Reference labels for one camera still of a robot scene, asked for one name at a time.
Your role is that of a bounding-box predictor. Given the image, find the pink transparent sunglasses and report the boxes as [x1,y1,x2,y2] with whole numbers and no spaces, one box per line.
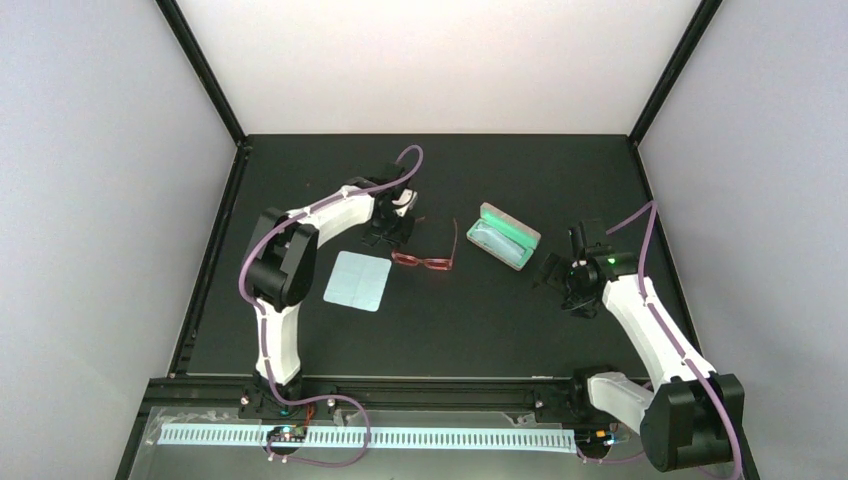
[390,218,459,272]

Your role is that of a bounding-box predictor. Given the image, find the grey felt glasses case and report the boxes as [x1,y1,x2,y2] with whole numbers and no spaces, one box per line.
[466,202,541,271]

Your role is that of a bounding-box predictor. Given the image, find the light blue cleaning cloth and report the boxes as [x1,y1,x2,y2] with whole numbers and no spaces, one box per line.
[471,223,526,267]
[323,251,392,312]

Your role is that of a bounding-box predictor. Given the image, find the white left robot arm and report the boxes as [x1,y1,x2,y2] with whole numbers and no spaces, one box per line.
[237,163,419,405]

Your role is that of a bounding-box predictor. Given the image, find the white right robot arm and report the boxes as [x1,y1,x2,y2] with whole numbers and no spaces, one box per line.
[534,220,745,476]

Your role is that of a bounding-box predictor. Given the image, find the right controller circuit board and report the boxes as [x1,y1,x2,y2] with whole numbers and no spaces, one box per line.
[575,429,631,446]

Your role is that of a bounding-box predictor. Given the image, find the controller circuit board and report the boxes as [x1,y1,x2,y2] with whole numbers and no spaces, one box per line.
[266,425,308,444]
[575,429,631,446]

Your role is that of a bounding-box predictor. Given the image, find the left controller circuit board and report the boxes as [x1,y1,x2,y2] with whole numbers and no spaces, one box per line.
[266,425,308,444]

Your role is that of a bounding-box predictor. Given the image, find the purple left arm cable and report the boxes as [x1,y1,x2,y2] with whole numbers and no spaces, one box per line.
[238,144,425,407]

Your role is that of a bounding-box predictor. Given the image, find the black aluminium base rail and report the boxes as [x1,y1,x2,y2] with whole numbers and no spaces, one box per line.
[125,374,761,480]

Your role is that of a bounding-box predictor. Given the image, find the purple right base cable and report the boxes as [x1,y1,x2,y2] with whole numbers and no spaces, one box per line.
[574,443,651,466]

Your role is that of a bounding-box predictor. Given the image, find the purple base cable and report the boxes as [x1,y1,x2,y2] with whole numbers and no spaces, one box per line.
[264,394,372,469]
[574,443,651,466]

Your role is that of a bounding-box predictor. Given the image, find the white slotted cable duct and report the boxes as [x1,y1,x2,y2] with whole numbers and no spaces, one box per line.
[153,424,576,454]

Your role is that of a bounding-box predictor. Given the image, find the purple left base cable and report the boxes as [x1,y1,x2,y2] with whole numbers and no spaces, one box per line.
[264,394,372,469]

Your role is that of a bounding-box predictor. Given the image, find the black right frame post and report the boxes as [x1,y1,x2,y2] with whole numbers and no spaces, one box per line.
[628,0,723,147]

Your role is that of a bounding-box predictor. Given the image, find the black frame post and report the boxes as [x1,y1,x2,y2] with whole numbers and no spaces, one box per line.
[155,0,247,147]
[628,0,723,147]

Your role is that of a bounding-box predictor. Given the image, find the black left frame post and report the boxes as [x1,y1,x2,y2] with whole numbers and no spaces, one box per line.
[155,0,247,147]

